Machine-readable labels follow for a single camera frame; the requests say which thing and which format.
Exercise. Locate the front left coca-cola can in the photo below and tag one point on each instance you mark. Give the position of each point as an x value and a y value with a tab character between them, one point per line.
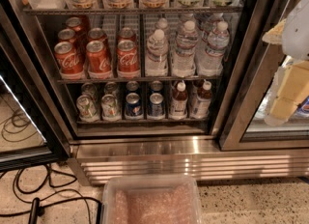
68	58

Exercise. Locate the rear left water bottle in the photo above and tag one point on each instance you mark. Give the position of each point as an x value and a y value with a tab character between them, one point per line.
162	24

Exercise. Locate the open glass fridge door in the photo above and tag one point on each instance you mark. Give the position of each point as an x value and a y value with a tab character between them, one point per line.
20	80

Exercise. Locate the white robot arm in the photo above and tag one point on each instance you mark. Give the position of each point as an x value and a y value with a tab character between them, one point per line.
295	43

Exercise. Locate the front right coca-cola can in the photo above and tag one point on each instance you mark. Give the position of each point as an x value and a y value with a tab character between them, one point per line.
127	56

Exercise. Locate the green-white can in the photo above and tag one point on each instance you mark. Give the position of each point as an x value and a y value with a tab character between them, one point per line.
112	88
87	108
90	89
109	106

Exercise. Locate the front left green-white can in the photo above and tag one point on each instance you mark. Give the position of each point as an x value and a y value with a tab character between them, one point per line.
87	108

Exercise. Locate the front left water bottle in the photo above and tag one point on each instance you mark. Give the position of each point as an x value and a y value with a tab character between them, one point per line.
156	54

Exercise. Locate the upper wire shelf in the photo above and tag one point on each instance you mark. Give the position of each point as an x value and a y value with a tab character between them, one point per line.
208	10

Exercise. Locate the second row left coke can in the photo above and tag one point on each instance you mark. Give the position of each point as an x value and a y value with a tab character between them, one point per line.
68	35

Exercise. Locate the second row middle coke can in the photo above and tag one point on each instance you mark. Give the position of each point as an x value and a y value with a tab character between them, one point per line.
97	34

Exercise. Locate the coca-cola can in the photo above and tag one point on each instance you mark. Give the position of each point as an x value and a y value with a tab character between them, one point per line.
98	58
68	58
127	56

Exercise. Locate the right glass fridge door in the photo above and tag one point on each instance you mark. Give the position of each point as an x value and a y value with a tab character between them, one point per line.
255	64

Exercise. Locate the right tea bottle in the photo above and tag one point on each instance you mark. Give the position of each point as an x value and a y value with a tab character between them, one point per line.
201	101

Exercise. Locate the blue pepsi can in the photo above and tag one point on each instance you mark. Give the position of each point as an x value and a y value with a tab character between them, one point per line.
133	105
156	108

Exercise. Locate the second row coke can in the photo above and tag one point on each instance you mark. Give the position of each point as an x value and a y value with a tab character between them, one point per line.
126	33
97	34
68	35

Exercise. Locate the bottom wire shelf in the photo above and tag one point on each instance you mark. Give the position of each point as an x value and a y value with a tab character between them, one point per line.
142	121

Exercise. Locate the left tea bottle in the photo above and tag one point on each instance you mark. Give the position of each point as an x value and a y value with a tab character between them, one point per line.
179	100

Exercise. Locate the rear left green-white can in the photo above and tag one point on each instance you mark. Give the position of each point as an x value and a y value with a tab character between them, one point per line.
90	89

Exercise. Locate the rear right pepsi can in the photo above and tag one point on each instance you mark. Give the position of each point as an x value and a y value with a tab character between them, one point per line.
156	87

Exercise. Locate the front middle coca-cola can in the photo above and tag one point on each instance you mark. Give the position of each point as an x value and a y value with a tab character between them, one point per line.
98	58

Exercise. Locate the rear left pepsi can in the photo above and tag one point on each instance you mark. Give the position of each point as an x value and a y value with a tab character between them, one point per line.
132	87

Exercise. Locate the second row right coke can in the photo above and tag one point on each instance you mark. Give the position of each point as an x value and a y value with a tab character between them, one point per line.
126	33

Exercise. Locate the wire shelf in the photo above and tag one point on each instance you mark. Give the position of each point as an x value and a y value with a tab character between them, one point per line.
142	121
208	10
139	79

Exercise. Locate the water bottle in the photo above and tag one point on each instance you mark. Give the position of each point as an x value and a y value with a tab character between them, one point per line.
156	54
210	60
210	23
184	51
162	24

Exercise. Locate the rear left coke can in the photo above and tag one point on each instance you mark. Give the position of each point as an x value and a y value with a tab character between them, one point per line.
77	24

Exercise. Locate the tea bottle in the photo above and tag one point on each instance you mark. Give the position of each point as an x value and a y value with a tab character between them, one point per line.
179	100
201	101

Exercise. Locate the steel fridge base grille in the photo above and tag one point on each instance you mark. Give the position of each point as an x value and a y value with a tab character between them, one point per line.
95	163

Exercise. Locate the front middle water bottle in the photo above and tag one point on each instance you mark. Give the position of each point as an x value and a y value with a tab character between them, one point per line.
184	51

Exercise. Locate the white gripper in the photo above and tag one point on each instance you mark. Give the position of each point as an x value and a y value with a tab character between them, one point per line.
298	31

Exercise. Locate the clear plastic bin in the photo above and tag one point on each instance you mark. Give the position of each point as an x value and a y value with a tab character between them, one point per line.
154	199

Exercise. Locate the middle wire shelf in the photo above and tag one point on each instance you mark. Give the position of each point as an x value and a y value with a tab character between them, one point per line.
139	79

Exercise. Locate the rear right water bottle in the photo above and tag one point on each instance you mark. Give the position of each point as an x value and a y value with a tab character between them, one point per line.
210	23

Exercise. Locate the front right water bottle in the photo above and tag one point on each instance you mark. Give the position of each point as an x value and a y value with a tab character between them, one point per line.
210	60

